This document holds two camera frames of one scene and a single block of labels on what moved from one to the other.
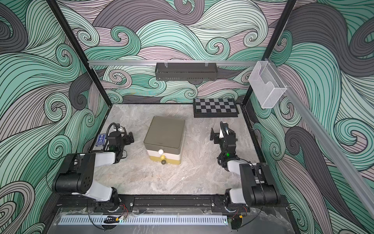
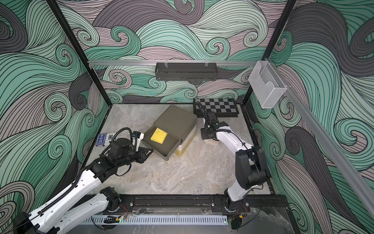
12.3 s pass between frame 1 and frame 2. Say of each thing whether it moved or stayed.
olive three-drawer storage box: moved
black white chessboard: stayed
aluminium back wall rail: stayed
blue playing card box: stayed
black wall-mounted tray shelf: stayed
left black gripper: moved
